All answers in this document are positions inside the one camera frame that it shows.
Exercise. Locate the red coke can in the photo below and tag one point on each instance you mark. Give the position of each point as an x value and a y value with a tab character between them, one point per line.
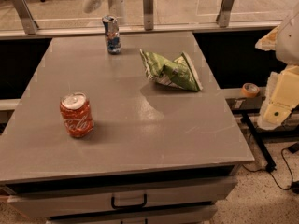
75	109

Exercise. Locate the black table leg frame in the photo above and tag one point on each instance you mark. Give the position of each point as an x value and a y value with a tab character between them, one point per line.
270	166

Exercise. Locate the left metal rail bracket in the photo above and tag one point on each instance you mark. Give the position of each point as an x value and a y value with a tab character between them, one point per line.
28	23

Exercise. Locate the blue silver energy drink can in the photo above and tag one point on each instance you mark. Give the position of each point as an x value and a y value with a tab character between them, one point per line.
112	35

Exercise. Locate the grey drawer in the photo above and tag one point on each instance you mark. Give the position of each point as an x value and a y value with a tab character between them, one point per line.
79	201
180	215

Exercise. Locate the middle metal rail bracket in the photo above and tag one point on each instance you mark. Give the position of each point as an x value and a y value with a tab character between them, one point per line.
148	14

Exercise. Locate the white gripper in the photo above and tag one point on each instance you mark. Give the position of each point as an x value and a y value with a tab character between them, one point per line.
289	42

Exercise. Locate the green jalapeno chip bag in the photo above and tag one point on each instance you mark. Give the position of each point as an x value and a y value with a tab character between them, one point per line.
180	73

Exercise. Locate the black drawer handle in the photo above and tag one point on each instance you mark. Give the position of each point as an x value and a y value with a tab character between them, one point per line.
138	201

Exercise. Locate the metal rail bracket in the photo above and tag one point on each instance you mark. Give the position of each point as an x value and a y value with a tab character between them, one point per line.
223	17
148	14
28	23

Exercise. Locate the lower grey drawer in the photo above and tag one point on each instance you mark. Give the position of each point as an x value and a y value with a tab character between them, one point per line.
180	215

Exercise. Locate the upper grey drawer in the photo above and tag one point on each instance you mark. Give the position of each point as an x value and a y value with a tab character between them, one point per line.
79	201

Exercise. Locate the right metal rail bracket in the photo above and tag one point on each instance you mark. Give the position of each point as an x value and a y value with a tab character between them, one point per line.
223	17

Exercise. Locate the orange tape roll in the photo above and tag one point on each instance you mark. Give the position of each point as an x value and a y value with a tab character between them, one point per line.
250	90

